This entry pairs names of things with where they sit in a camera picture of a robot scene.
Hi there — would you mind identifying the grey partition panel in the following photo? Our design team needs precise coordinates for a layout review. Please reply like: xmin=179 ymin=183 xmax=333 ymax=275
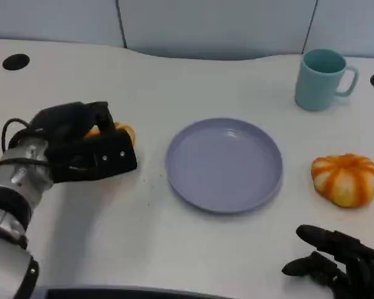
xmin=116 ymin=0 xmax=318 ymax=61
xmin=300 ymin=0 xmax=374 ymax=59
xmin=0 ymin=0 xmax=126 ymax=49

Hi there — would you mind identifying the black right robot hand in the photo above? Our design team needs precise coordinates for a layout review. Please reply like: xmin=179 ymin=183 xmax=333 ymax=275
xmin=282 ymin=224 xmax=374 ymax=299

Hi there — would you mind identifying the orange white toy bread roll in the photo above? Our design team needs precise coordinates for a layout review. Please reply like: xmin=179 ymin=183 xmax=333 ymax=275
xmin=310 ymin=153 xmax=374 ymax=209
xmin=84 ymin=121 xmax=137 ymax=147

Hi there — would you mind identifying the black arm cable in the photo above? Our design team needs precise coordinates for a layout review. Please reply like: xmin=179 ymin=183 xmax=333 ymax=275
xmin=1 ymin=117 xmax=52 ymax=166

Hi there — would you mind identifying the lilac plate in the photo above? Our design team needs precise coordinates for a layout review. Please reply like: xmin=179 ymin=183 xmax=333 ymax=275
xmin=165 ymin=117 xmax=284 ymax=214

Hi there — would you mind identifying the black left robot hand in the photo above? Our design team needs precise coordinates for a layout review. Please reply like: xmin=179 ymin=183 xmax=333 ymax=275
xmin=29 ymin=100 xmax=117 ymax=148

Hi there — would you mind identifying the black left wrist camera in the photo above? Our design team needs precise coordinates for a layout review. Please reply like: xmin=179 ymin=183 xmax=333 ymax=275
xmin=44 ymin=128 xmax=138 ymax=184

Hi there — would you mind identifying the pale green mug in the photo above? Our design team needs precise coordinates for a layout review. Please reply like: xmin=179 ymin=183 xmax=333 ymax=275
xmin=294 ymin=48 xmax=360 ymax=112

